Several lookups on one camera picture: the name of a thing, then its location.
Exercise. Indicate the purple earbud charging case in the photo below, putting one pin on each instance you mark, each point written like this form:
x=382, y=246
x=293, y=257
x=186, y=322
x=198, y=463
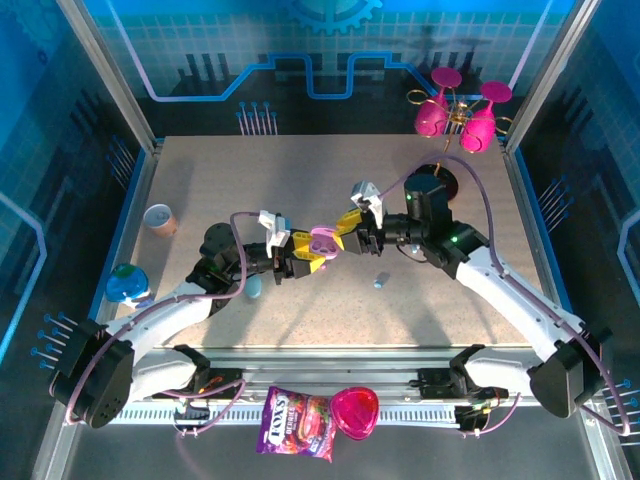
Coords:
x=324, y=245

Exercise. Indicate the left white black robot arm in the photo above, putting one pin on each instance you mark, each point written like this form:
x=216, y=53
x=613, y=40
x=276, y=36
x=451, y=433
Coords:
x=165, y=312

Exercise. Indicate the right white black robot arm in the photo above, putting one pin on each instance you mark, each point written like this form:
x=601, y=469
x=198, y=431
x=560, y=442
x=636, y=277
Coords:
x=510, y=295

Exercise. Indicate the blue earbud charging case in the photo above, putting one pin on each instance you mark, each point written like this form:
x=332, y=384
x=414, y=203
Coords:
x=254, y=289

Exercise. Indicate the brown cup with blue lid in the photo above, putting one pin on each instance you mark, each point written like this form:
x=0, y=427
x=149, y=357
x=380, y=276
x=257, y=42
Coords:
x=160, y=220

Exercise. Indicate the pink wine glass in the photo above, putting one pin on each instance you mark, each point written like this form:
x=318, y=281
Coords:
x=477, y=132
x=431, y=120

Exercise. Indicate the blue green round container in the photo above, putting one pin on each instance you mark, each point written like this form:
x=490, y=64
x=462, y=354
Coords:
x=125, y=285

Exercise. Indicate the pink heart-shaped bowl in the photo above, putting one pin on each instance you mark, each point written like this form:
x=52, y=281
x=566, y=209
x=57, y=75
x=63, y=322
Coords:
x=355, y=412

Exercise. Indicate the purple Fox's candy bag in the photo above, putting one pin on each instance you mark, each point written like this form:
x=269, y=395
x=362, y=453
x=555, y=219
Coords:
x=285, y=420

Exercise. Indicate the small black electronics box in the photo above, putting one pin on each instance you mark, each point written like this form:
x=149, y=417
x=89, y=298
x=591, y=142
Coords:
x=192, y=415
x=470, y=417

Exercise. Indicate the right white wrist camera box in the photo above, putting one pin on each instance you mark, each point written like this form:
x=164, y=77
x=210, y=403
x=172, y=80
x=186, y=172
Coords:
x=362, y=192

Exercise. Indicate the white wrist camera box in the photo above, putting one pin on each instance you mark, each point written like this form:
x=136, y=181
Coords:
x=362, y=192
x=272, y=225

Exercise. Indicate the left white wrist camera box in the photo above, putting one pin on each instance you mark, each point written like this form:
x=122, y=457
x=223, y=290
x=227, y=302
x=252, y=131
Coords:
x=272, y=225

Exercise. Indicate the aluminium frame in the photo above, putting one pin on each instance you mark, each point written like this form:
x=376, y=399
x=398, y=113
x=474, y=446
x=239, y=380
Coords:
x=325, y=360

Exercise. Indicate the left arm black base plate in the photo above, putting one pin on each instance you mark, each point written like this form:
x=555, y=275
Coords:
x=220, y=375

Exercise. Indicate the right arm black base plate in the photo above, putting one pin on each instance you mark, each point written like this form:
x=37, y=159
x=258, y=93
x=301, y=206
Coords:
x=435, y=385

